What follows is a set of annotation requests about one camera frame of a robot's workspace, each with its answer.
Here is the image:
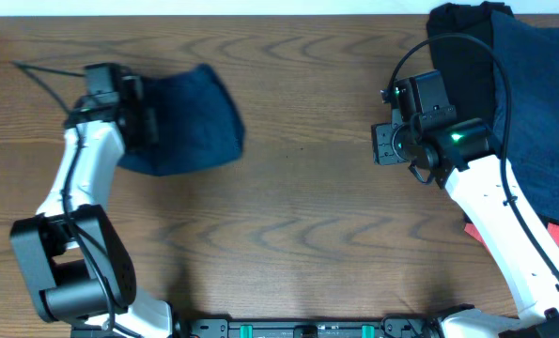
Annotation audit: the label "navy blue shorts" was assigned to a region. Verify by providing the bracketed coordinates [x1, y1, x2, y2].
[118, 64, 245, 177]

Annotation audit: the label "dark blue garment in pile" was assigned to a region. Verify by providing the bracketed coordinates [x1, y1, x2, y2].
[490, 13, 559, 221]

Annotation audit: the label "black mounting rail with clamps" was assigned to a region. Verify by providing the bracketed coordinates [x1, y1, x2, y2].
[169, 315, 443, 338]

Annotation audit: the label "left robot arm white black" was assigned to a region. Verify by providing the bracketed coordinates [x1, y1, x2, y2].
[9, 103, 174, 337]

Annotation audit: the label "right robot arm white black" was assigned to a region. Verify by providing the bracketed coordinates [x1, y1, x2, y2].
[371, 118, 559, 337]

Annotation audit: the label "black shirt with lettering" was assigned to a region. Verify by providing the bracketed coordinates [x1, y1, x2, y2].
[426, 1, 513, 125]

